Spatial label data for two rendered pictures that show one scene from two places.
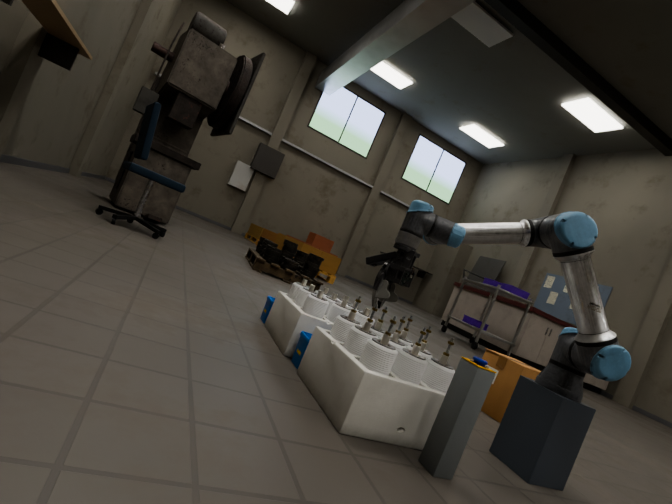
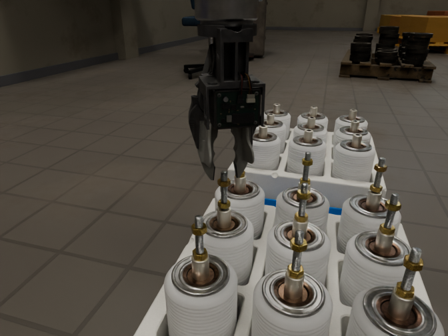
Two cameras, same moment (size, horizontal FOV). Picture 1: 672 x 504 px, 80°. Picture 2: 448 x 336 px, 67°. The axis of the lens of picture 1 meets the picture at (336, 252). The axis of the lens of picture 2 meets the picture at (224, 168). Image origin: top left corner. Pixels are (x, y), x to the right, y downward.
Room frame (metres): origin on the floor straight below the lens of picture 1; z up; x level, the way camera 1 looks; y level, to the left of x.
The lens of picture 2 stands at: (0.94, -0.47, 0.56)
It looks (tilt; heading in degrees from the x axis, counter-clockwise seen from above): 25 degrees down; 39
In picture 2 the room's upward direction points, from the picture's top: straight up
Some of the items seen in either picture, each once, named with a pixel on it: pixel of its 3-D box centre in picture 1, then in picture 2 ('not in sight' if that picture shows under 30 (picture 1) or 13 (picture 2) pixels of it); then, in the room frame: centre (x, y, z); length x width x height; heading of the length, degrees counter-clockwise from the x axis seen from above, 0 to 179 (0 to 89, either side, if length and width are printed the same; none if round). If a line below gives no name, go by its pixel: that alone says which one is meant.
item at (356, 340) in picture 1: (354, 357); (224, 268); (1.29, -0.19, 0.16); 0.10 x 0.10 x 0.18
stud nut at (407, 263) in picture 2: not in sight; (413, 263); (1.28, -0.45, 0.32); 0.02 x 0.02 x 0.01; 13
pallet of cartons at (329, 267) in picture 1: (303, 256); (437, 33); (7.14, 0.49, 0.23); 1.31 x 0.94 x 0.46; 24
